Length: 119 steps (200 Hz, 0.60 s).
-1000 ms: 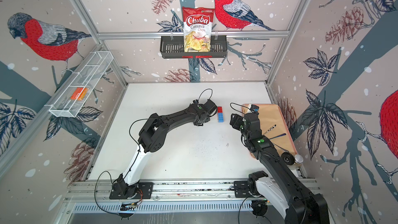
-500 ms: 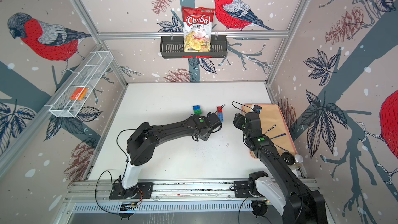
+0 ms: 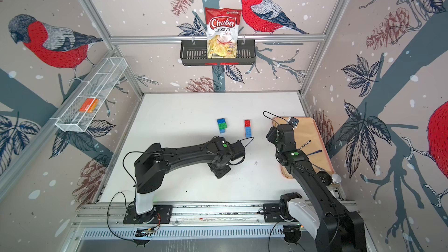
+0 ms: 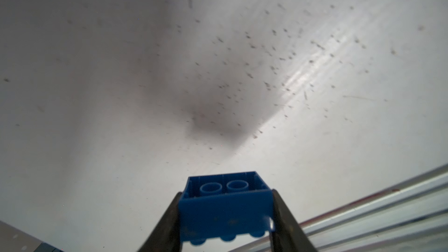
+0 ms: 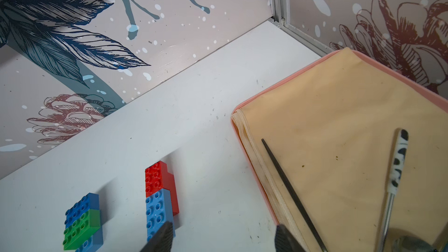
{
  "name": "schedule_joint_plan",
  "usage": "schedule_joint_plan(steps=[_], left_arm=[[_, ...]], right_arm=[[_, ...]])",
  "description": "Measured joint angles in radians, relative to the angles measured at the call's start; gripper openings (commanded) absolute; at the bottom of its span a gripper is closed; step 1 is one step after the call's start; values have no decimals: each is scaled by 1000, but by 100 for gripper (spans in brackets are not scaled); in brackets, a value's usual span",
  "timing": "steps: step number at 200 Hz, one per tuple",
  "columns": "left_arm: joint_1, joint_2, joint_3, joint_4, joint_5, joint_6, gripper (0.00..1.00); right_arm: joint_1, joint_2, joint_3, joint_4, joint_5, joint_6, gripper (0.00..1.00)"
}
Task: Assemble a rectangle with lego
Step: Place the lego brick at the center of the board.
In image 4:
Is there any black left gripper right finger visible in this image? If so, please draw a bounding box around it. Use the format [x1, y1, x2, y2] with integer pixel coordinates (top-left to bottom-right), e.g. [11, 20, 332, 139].
[269, 189, 317, 252]

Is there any small blue lego brick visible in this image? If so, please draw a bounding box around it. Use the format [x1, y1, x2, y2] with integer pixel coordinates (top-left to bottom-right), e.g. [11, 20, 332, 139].
[178, 171, 275, 246]

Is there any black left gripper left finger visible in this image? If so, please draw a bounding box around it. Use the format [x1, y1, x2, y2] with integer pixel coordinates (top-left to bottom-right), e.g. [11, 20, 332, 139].
[137, 192, 182, 252]

